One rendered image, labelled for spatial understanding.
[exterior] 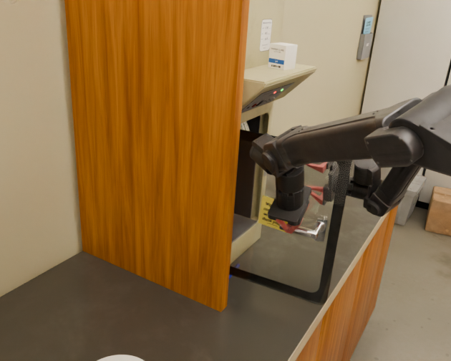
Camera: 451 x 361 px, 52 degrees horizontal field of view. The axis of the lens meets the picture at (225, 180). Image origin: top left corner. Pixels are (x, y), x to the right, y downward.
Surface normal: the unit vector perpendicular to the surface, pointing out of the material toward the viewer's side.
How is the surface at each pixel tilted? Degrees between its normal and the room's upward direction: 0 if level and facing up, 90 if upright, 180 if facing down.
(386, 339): 0
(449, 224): 94
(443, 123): 29
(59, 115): 90
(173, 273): 90
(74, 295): 0
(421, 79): 90
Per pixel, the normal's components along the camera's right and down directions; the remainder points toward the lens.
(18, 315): 0.06, -0.92
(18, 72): 0.86, 0.25
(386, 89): -0.51, 0.30
